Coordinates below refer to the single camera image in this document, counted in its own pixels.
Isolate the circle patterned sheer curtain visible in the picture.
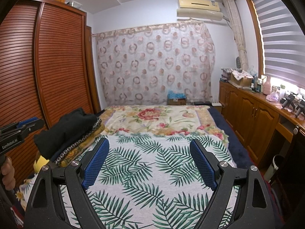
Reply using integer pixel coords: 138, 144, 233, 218
92, 22, 216, 106

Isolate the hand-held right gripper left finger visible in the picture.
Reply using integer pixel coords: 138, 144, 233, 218
22, 137, 110, 229

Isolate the blue crumpled cloth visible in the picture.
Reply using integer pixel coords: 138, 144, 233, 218
167, 90, 187, 99

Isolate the wooden sideboard cabinet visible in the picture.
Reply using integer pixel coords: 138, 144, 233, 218
219, 80, 305, 170

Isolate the yellow plush toy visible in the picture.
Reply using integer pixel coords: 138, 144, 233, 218
33, 154, 49, 173

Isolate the pink small container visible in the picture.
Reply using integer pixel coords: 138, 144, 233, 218
267, 86, 279, 101

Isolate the stack of folded clothes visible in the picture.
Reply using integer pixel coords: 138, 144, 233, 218
49, 116, 103, 166

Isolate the striped zebra window blind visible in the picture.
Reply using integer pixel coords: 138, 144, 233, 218
251, 0, 305, 86

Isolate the wooden window frame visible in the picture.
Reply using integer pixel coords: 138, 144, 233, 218
244, 0, 305, 77

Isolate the person's left hand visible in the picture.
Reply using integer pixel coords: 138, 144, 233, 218
0, 156, 16, 191

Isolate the floral blanket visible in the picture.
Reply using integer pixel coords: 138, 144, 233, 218
99, 105, 229, 146

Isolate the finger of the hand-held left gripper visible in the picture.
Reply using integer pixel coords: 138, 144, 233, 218
20, 119, 46, 134
14, 116, 39, 127

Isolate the pink bottle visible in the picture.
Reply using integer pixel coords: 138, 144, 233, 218
263, 77, 272, 95

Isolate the stack of folded cloths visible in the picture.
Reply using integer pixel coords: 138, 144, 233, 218
221, 67, 233, 81

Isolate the palm leaf printed sheet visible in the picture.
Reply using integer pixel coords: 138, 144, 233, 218
14, 134, 239, 229

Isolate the navy blue blanket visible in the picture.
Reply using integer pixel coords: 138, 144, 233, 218
208, 106, 253, 170

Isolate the black chair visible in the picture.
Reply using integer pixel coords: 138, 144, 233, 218
269, 124, 305, 229

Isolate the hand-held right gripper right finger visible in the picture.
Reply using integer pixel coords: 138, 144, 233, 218
189, 138, 277, 229

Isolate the beige wall air conditioner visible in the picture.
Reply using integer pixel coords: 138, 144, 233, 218
176, 0, 224, 21

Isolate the open cardboard box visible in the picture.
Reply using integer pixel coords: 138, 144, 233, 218
229, 69, 254, 87

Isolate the brown louvered wardrobe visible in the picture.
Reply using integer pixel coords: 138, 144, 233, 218
0, 0, 102, 189

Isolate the white trash bin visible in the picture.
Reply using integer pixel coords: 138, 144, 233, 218
263, 155, 285, 182

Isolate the black printed t-shirt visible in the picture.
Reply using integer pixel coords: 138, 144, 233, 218
33, 107, 98, 160

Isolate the small brown cardboard box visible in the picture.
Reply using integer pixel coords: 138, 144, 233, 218
167, 97, 187, 105

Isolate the tied beige window curtain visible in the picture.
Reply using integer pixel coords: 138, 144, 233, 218
223, 0, 249, 71

